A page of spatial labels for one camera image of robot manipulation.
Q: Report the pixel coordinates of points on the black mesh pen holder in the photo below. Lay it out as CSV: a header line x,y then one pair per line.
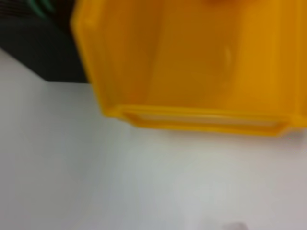
x,y
36,48

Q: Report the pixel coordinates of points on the yellow plastic bin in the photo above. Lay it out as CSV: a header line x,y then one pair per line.
x,y
192,60

